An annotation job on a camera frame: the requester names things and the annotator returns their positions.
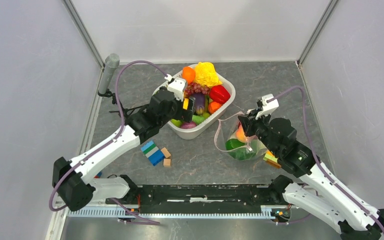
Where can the green bell pepper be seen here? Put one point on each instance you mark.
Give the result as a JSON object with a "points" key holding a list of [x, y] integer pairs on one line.
{"points": [[232, 145]]}

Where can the tan wooden block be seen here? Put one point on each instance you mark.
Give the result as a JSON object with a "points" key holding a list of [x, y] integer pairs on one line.
{"points": [[167, 162], [166, 153]]}

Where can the green apple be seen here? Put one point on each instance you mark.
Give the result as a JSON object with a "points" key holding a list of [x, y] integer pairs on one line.
{"points": [[177, 123]]}

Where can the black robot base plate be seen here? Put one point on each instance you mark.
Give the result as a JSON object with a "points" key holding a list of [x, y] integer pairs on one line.
{"points": [[199, 198]]}

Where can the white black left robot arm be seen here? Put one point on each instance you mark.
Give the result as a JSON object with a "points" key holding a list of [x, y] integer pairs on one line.
{"points": [[74, 180]]}

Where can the dark purple eggplant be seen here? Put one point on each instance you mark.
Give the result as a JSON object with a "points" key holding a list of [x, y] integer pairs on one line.
{"points": [[200, 103]]}

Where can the grey microphone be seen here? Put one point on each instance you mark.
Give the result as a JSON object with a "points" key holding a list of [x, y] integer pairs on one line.
{"points": [[112, 62]]}

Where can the yellow pink peach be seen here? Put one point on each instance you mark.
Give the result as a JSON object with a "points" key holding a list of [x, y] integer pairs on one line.
{"points": [[240, 134]]}

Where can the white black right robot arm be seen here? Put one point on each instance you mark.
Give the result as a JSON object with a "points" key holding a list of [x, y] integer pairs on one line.
{"points": [[350, 216]]}

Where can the aluminium frame rail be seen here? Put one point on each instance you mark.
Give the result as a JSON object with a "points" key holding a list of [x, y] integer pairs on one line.
{"points": [[100, 221]]}

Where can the blue striped block stack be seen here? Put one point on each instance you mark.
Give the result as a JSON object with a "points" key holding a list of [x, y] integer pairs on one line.
{"points": [[152, 153]]}

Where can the purple onion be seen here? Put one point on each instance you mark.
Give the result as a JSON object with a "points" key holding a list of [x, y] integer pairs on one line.
{"points": [[188, 125]]}

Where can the green leafy bok choy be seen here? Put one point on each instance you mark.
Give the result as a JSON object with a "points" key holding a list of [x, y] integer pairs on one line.
{"points": [[245, 153]]}

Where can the white plastic basket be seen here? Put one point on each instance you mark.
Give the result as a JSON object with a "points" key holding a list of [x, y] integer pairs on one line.
{"points": [[189, 134]]}

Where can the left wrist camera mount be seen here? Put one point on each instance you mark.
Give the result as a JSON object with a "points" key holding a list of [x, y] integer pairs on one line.
{"points": [[176, 85]]}

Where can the red bell pepper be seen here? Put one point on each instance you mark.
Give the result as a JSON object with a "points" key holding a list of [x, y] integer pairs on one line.
{"points": [[219, 94]]}

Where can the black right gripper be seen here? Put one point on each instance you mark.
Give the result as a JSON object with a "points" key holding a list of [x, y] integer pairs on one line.
{"points": [[248, 121]]}

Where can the yellow lemon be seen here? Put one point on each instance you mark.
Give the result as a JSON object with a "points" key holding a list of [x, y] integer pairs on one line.
{"points": [[185, 103]]}

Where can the purple grapes bunch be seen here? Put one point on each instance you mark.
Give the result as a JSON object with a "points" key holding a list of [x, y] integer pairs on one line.
{"points": [[194, 88]]}

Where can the clear zip top bag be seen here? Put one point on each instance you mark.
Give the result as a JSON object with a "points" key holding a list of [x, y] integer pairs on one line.
{"points": [[226, 130]]}

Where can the green cucumber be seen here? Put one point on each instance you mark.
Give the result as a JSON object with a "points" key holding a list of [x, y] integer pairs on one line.
{"points": [[199, 119]]}

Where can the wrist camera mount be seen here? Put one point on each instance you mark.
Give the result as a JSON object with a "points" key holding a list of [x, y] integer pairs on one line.
{"points": [[267, 104], [176, 85]]}

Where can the small orange pepper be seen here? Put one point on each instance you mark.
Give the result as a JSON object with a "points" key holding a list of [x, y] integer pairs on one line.
{"points": [[213, 106]]}

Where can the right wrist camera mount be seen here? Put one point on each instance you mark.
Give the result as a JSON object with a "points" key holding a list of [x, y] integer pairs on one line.
{"points": [[267, 104]]}

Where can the orange fruit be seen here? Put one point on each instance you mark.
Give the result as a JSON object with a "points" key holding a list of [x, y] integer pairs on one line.
{"points": [[188, 74]]}

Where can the orange toy block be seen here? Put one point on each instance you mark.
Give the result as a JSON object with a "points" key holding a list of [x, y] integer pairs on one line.
{"points": [[270, 159]]}

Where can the red and blue block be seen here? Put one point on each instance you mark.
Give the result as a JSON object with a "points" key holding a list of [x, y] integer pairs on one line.
{"points": [[98, 175]]}

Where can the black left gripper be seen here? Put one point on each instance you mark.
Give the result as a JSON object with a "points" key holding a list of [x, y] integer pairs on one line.
{"points": [[186, 114]]}

